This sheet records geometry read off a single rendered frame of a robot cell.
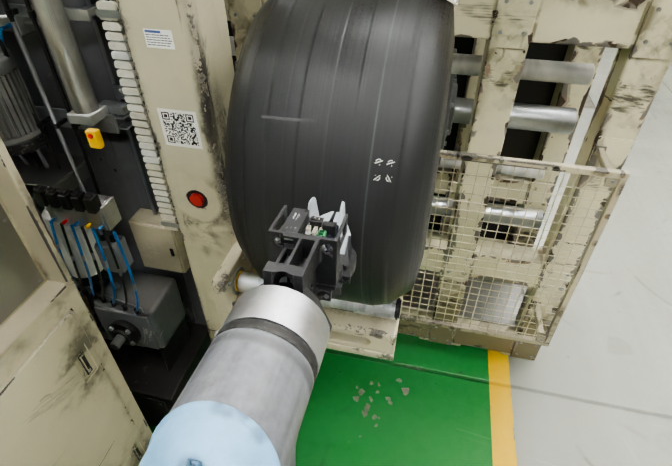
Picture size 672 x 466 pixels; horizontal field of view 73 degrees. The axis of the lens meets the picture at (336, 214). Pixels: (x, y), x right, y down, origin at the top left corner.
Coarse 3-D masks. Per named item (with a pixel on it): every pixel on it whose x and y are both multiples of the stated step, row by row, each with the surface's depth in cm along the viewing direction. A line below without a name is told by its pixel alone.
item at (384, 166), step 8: (376, 160) 57; (384, 160) 57; (392, 160) 57; (376, 168) 58; (384, 168) 58; (392, 168) 58; (376, 176) 58; (384, 176) 58; (392, 176) 58; (376, 184) 58; (384, 184) 58; (392, 184) 58
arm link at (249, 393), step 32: (256, 320) 35; (224, 352) 33; (256, 352) 33; (288, 352) 34; (192, 384) 32; (224, 384) 30; (256, 384) 31; (288, 384) 32; (192, 416) 29; (224, 416) 28; (256, 416) 29; (288, 416) 31; (160, 448) 27; (192, 448) 27; (224, 448) 27; (256, 448) 28; (288, 448) 31
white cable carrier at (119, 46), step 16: (112, 0) 76; (112, 32) 75; (112, 48) 77; (128, 48) 81; (128, 64) 78; (128, 80) 80; (128, 96) 83; (144, 112) 84; (144, 128) 86; (144, 144) 89; (144, 160) 91; (160, 160) 91; (160, 176) 93; (160, 192) 96; (160, 208) 99
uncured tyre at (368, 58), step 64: (320, 0) 63; (384, 0) 62; (256, 64) 61; (320, 64) 59; (384, 64) 58; (448, 64) 63; (256, 128) 60; (320, 128) 58; (384, 128) 57; (256, 192) 62; (320, 192) 60; (384, 192) 59; (256, 256) 70; (384, 256) 64
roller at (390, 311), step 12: (240, 276) 95; (252, 276) 95; (240, 288) 95; (324, 300) 92; (336, 300) 91; (396, 300) 90; (360, 312) 91; (372, 312) 90; (384, 312) 90; (396, 312) 89
